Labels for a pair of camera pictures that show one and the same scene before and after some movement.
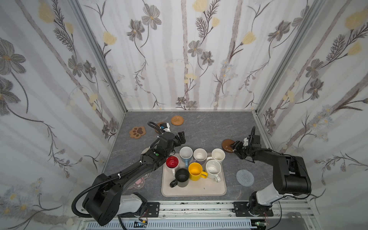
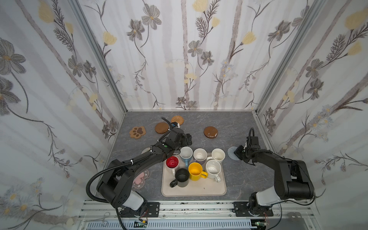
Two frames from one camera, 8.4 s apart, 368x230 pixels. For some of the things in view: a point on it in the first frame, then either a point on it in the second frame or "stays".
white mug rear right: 217,154 stays
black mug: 182,178 stays
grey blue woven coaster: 245,178 → 230,153
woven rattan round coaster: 177,120 stays
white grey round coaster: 144,150 stays
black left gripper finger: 181,135 → 189,139
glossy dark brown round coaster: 225,145 → 210,132
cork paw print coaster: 137,132 stays
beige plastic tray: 207,187 stays
